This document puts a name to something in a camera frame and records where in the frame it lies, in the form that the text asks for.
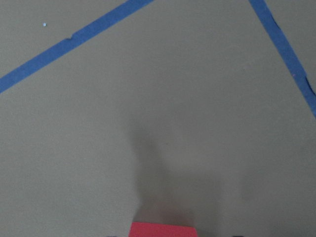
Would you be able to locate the red cube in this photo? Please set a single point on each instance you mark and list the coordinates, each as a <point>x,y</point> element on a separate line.
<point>141,229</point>

